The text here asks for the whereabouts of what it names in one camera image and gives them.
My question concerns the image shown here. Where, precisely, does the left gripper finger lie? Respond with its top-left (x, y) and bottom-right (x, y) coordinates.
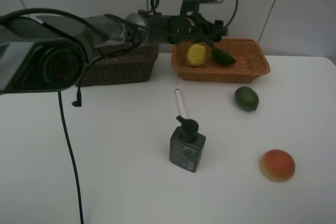
top-left (206, 39), bottom-right (218, 56)

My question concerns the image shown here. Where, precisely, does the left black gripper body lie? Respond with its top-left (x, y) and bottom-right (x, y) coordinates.
top-left (168, 14), bottom-right (228, 45)

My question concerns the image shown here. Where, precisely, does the halved avocado with pit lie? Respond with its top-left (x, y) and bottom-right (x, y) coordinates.
top-left (211, 47), bottom-right (237, 66)

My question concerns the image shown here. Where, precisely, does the yellow lemon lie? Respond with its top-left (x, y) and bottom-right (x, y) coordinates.
top-left (187, 44), bottom-right (206, 67)

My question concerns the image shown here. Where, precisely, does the white marker pen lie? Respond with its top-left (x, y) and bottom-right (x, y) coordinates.
top-left (175, 89), bottom-right (187, 119)

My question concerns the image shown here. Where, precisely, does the green lime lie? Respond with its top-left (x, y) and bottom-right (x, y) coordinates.
top-left (234, 87), bottom-right (259, 111)

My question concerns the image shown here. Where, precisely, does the dark green pump bottle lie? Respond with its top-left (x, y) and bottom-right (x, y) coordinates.
top-left (169, 115), bottom-right (206, 173)

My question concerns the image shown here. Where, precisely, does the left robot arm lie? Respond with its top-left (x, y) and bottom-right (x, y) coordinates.
top-left (1, 8), bottom-right (227, 94)

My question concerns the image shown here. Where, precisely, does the orange wicker basket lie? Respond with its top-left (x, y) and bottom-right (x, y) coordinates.
top-left (172, 37), bottom-right (270, 83)

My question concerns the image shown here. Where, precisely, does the dark brown wicker basket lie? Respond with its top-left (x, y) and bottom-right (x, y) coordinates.
top-left (81, 44), bottom-right (159, 87)

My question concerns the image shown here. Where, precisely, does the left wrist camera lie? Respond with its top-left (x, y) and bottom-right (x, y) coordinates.
top-left (180, 0), bottom-right (224, 17)

